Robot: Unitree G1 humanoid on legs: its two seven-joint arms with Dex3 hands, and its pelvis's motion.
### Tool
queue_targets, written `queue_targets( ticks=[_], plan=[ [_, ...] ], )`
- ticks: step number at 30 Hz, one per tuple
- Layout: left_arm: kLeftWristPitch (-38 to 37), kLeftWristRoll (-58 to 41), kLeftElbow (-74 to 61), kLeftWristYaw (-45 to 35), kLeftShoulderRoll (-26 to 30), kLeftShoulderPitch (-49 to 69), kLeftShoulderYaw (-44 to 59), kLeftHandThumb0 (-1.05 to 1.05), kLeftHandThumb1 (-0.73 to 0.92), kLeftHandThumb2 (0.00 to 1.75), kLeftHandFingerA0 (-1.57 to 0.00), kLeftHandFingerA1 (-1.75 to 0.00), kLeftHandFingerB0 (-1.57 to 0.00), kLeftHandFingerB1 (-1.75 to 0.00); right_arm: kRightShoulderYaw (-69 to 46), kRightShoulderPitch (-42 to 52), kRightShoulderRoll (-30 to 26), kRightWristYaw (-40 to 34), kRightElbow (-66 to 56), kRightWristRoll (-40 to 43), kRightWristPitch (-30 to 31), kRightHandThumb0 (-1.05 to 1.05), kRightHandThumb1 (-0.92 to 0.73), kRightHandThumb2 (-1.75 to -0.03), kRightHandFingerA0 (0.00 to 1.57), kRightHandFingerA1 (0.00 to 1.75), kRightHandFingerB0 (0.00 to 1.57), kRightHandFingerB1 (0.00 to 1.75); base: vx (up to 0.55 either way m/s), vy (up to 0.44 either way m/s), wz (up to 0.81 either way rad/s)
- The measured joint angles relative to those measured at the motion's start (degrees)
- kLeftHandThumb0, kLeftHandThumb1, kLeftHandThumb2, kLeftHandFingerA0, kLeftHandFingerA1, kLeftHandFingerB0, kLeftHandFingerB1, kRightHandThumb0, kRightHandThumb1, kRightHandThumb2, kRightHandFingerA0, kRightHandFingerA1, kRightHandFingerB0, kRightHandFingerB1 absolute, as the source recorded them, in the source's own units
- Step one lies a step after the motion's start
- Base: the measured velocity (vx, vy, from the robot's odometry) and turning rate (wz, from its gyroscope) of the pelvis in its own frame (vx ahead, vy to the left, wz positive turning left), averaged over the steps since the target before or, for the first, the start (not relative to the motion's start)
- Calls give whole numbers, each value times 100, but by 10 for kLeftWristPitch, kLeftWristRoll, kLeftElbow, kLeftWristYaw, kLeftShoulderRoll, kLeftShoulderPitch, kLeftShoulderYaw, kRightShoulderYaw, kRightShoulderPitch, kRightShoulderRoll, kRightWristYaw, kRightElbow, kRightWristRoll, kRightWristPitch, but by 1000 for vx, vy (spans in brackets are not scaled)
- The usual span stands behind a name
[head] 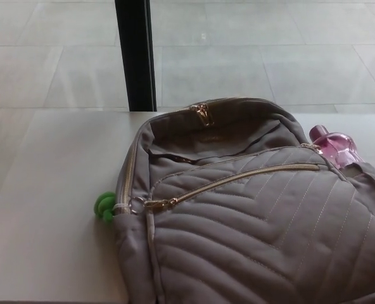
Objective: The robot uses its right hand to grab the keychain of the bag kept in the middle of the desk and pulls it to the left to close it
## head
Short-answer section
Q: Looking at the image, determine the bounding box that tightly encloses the grey quilted backpack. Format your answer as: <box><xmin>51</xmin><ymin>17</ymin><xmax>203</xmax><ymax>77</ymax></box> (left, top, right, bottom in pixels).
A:
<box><xmin>113</xmin><ymin>97</ymin><xmax>375</xmax><ymax>304</ymax></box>

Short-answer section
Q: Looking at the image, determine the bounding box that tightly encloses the green plush keychain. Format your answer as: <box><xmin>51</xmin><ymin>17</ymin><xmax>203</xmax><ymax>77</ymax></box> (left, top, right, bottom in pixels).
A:
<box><xmin>94</xmin><ymin>191</ymin><xmax>141</xmax><ymax>222</ymax></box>

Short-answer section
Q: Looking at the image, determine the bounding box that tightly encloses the pink transparent water bottle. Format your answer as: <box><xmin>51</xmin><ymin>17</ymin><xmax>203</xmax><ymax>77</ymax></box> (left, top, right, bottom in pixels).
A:
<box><xmin>308</xmin><ymin>124</ymin><xmax>367</xmax><ymax>170</ymax></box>

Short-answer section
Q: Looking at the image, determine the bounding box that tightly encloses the black vertical post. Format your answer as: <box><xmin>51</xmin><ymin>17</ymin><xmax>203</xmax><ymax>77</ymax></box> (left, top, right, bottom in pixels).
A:
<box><xmin>114</xmin><ymin>0</ymin><xmax>158</xmax><ymax>112</ymax></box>

